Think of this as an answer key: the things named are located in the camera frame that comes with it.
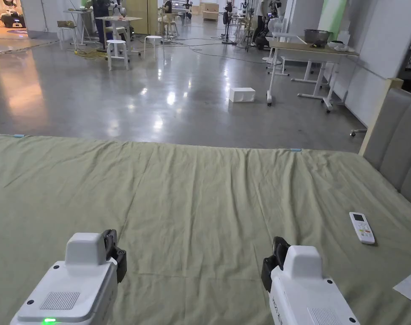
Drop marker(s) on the bed with pale green sheet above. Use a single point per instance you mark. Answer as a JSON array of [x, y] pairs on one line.
[[198, 203]]

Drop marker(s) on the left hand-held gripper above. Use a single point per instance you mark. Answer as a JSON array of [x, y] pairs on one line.
[[73, 287]]

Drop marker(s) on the white box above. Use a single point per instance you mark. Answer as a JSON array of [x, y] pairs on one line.
[[242, 94]]

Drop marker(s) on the grey padded headboard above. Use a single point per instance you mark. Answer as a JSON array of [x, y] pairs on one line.
[[395, 135]]

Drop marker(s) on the white remote control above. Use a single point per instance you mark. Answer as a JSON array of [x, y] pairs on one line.
[[361, 227]]

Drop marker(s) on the wooden crate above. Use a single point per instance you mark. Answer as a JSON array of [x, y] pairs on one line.
[[210, 12]]

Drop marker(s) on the white and black robot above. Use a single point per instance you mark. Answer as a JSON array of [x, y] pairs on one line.
[[12, 17]]

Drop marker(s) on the wooden cabinet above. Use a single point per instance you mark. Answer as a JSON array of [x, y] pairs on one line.
[[141, 13]]

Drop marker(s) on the white standing fan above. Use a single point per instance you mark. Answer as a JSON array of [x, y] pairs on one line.
[[276, 25]]

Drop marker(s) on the black standing fan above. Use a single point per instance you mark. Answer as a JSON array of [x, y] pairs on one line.
[[227, 18]]

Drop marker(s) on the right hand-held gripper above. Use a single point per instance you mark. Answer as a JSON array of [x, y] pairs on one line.
[[303, 291]]

